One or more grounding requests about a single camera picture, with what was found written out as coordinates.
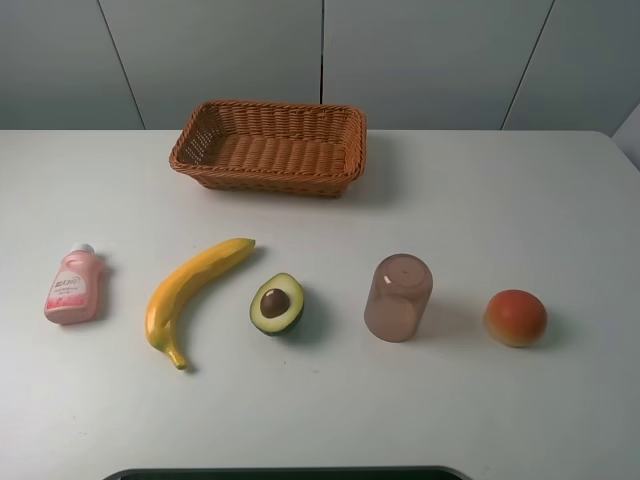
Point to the yellow banana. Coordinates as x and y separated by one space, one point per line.
165 307

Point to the translucent brown plastic cup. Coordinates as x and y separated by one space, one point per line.
400 290

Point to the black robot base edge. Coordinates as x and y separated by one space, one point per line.
292 473

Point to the pink lotion bottle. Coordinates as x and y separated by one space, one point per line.
75 291

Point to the halved avocado with pit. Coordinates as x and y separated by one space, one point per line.
277 305

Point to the brown wicker basket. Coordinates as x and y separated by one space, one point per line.
304 149

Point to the red orange tomato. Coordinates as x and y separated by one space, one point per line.
515 318

